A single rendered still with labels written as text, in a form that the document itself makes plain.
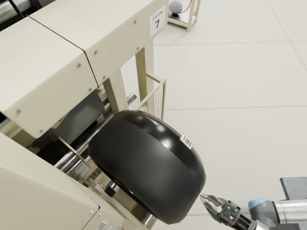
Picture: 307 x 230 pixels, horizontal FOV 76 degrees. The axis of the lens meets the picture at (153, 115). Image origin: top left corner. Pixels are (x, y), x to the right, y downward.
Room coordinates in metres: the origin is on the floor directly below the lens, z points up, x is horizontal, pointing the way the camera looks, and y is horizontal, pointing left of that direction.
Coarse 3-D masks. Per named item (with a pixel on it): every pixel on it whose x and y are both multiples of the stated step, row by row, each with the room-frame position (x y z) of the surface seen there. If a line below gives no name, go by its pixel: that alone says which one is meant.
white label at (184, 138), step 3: (183, 135) 0.33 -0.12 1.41; (180, 138) 0.31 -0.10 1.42; (183, 138) 0.31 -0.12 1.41; (186, 138) 0.32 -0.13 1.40; (183, 141) 0.30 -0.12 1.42; (186, 141) 0.30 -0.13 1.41; (189, 141) 0.31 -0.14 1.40; (186, 144) 0.29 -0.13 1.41; (189, 144) 0.29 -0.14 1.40; (192, 144) 0.30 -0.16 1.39; (189, 147) 0.28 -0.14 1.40
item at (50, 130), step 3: (51, 129) 0.33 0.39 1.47; (45, 132) 0.31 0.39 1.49; (48, 132) 0.33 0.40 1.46; (51, 132) 0.34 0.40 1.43; (54, 132) 0.36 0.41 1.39; (48, 135) 0.33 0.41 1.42; (51, 135) 0.35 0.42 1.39; (54, 135) 0.36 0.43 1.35; (57, 135) 0.39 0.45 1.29; (51, 138) 0.35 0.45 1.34; (54, 138) 0.37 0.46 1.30; (57, 138) 0.39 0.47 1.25; (54, 141) 0.39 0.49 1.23
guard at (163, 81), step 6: (156, 90) 0.88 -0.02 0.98; (150, 96) 0.83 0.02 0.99; (156, 96) 0.89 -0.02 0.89; (144, 102) 0.77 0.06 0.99; (156, 102) 0.89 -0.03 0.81; (162, 102) 0.97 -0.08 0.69; (138, 108) 0.72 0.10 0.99; (156, 108) 0.89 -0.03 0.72; (162, 108) 0.97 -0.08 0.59; (156, 114) 0.89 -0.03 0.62; (162, 114) 0.97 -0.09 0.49; (84, 162) 0.35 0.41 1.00; (96, 168) 0.37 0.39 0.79; (84, 180) 0.28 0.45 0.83; (90, 180) 0.31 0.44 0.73; (108, 180) 0.38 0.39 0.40; (90, 186) 0.28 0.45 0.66
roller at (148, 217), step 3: (147, 213) 0.08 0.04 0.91; (144, 216) 0.07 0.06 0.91; (147, 216) 0.07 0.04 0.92; (150, 216) 0.07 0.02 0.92; (153, 216) 0.07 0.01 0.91; (144, 219) 0.06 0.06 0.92; (147, 219) 0.05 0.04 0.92; (150, 219) 0.06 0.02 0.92; (144, 222) 0.04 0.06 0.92; (147, 222) 0.04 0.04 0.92; (147, 225) 0.02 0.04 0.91
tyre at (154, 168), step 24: (120, 120) 0.40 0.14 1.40; (144, 120) 0.38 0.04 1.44; (96, 144) 0.30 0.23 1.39; (120, 144) 0.28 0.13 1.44; (144, 144) 0.28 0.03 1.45; (168, 144) 0.28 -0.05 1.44; (120, 168) 0.19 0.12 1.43; (144, 168) 0.19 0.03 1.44; (168, 168) 0.19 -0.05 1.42; (192, 168) 0.21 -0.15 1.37; (144, 192) 0.12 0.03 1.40; (168, 192) 0.12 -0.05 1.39; (192, 192) 0.13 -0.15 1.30; (168, 216) 0.05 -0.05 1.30
